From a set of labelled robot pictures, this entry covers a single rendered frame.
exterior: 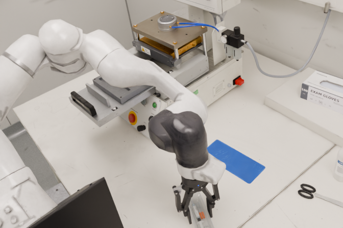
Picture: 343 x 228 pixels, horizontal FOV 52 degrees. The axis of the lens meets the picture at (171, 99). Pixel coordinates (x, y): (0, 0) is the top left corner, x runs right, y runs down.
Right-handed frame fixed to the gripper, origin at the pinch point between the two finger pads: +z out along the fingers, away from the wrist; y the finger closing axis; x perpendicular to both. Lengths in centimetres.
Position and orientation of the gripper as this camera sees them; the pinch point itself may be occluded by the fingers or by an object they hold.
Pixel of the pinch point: (199, 211)
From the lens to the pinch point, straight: 116.3
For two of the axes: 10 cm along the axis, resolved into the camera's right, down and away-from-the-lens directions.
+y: -9.6, 2.5, -1.2
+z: 1.2, 7.8, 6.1
